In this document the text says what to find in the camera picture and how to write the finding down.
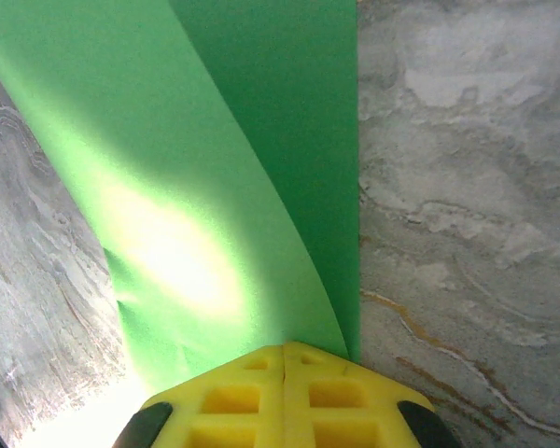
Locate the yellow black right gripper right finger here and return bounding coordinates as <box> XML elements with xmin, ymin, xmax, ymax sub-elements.
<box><xmin>284</xmin><ymin>341</ymin><xmax>461</xmax><ymax>448</ymax></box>

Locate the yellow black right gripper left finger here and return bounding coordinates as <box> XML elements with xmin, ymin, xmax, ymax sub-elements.
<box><xmin>116</xmin><ymin>343</ymin><xmax>286</xmax><ymax>448</ymax></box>

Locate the green paper sheet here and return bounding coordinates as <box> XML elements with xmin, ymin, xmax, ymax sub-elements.
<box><xmin>0</xmin><ymin>0</ymin><xmax>361</xmax><ymax>407</ymax></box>

